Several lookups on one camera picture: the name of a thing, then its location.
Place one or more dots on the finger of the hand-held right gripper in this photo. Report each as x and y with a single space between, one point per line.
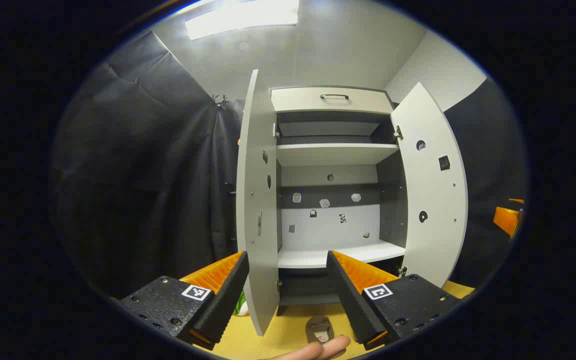
505 220

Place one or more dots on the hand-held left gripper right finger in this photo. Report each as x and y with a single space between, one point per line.
348 300

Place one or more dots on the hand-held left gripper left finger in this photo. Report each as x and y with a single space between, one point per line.
223 305

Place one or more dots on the brown fuzzy shoe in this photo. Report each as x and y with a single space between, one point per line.
318 325

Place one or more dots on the white shoe cabinet door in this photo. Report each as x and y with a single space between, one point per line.
433 200
258 200

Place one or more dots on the white shoe cabinet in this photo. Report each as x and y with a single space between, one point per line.
333 155

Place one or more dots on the white cabinet shelf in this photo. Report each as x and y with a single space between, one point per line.
313 256
333 154

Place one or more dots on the white cabinet drawer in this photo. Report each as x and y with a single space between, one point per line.
308 102

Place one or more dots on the green watermelon slice toy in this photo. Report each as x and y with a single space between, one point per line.
241 306

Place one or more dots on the black backdrop cloth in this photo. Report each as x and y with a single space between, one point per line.
488 150
133 175

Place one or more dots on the metal clip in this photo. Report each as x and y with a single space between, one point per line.
220 100

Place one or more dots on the ceiling light panel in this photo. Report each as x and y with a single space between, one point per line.
243 17

